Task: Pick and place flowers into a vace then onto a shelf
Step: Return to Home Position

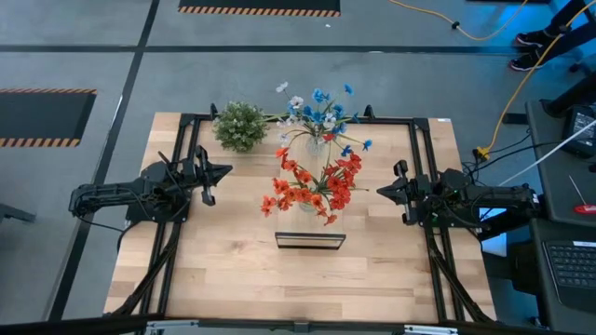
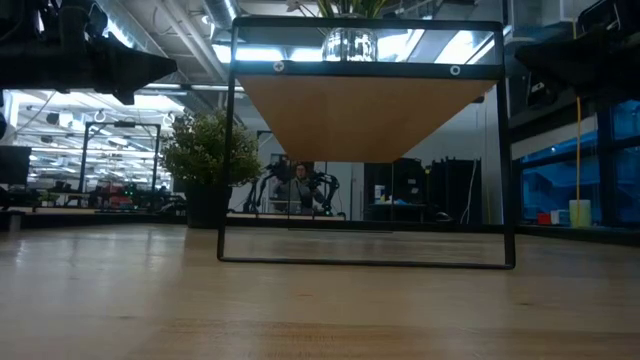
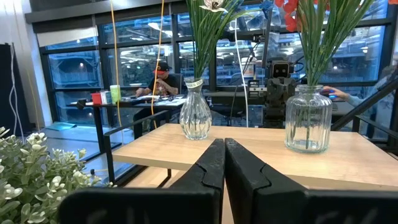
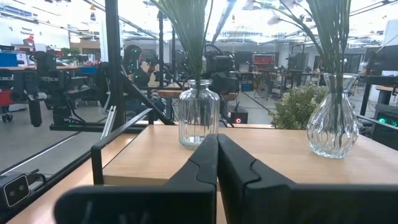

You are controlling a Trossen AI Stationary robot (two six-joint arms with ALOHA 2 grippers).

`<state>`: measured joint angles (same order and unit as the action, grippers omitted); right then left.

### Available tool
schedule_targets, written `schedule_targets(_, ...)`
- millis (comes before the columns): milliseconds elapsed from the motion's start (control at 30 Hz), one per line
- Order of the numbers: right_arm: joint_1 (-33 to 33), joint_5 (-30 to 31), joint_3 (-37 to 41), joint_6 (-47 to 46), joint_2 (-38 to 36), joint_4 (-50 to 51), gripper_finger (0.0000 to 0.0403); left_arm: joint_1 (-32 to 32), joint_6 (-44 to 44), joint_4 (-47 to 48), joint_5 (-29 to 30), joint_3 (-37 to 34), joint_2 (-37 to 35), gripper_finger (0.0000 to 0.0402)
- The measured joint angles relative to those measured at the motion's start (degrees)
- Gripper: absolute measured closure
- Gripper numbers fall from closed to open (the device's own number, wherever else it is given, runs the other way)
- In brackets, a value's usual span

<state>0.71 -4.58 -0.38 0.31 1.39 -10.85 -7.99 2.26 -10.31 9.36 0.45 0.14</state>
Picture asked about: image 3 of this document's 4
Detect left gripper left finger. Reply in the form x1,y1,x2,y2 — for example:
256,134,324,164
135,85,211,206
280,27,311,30
57,138,226,224

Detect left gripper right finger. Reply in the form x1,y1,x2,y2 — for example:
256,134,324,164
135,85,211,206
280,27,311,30
224,138,398,224

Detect ribbed clear glass jar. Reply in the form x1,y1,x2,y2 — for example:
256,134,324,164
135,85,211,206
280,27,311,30
284,84,334,154

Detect curvy glass vase with label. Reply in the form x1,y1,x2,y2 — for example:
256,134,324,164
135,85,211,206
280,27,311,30
178,78,213,141

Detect white artificial flower bunch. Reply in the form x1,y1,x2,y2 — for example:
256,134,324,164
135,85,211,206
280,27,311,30
185,0,251,82

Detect person's hand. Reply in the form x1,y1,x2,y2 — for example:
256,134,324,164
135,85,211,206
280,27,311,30
322,85,351,102

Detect person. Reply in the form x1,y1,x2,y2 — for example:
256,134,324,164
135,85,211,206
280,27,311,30
322,63,398,108
132,61,182,123

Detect background work table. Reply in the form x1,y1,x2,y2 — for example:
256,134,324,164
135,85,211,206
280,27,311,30
66,94,189,156

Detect green cup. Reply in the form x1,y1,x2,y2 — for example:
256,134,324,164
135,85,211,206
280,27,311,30
109,84,122,105

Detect white box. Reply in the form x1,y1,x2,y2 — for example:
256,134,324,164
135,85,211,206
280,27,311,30
101,90,113,105

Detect red box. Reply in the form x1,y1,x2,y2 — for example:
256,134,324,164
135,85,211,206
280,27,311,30
90,91,103,106

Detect green potted plant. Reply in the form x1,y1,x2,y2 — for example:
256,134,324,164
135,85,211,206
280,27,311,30
0,125,116,224

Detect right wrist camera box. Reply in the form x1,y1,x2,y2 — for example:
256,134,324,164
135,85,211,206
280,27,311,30
271,60,292,79

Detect white hanging cable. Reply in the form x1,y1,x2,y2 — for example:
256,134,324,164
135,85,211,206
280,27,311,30
233,18,250,128

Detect black metal frame wooden shelf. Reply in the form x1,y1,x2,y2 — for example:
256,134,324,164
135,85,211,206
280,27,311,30
103,110,398,192

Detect black aluminium table frame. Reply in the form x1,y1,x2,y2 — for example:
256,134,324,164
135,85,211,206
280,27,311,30
330,77,398,150

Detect yellow hanging cable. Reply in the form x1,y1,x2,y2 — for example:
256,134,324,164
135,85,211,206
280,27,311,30
150,0,165,129
109,0,124,128

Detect white wall cable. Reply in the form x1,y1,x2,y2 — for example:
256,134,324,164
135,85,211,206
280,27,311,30
8,43,26,144

